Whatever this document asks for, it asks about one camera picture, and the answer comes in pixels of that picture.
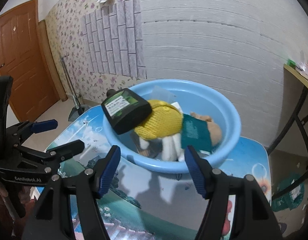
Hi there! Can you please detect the yellow side table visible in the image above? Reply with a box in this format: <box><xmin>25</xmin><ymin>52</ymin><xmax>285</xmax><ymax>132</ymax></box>
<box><xmin>267</xmin><ymin>63</ymin><xmax>308</xmax><ymax>200</ymax></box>

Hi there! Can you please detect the green trash bag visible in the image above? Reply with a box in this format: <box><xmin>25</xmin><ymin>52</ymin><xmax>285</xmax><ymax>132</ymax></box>
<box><xmin>271</xmin><ymin>173</ymin><xmax>304</xmax><ymax>212</ymax></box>

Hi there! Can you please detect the blue plastic basin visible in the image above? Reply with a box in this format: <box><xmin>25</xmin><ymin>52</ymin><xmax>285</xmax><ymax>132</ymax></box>
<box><xmin>102</xmin><ymin>79</ymin><xmax>241</xmax><ymax>174</ymax></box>

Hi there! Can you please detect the beige plush toy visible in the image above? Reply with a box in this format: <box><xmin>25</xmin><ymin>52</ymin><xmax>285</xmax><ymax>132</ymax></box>
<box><xmin>190</xmin><ymin>112</ymin><xmax>222</xmax><ymax>146</ymax></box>

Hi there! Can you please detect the black bottle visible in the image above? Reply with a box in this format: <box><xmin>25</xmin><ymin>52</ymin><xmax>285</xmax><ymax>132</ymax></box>
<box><xmin>101</xmin><ymin>88</ymin><xmax>152</xmax><ymax>135</ymax></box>

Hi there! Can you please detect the dustpan with handle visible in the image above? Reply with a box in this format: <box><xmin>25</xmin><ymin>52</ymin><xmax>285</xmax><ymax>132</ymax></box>
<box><xmin>60</xmin><ymin>56</ymin><xmax>90</xmax><ymax>122</ymax></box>

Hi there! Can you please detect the brown wooden door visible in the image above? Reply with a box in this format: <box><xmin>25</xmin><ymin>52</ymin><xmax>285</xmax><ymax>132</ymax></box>
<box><xmin>0</xmin><ymin>0</ymin><xmax>68</xmax><ymax>121</ymax></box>

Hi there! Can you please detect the clear box of toothpicks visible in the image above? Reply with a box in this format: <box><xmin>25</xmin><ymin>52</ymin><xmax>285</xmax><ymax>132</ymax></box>
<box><xmin>130</xmin><ymin>132</ymin><xmax>163</xmax><ymax>160</ymax></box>

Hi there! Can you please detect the clear plastic lid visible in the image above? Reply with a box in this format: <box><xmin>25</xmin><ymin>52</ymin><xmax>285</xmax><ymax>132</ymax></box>
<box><xmin>150</xmin><ymin>86</ymin><xmax>176</xmax><ymax>104</ymax></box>

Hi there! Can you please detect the person's hand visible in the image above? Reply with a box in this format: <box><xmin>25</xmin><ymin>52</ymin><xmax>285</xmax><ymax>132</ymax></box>
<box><xmin>0</xmin><ymin>182</ymin><xmax>31</xmax><ymax>231</ymax></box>

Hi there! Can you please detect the green small box on table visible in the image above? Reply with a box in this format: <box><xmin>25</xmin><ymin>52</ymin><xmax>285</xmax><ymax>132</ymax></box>
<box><xmin>287</xmin><ymin>59</ymin><xmax>296</xmax><ymax>68</ymax></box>

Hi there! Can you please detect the dark teal packet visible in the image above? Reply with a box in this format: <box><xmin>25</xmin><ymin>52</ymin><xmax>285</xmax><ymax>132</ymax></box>
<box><xmin>181</xmin><ymin>114</ymin><xmax>212</xmax><ymax>152</ymax></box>

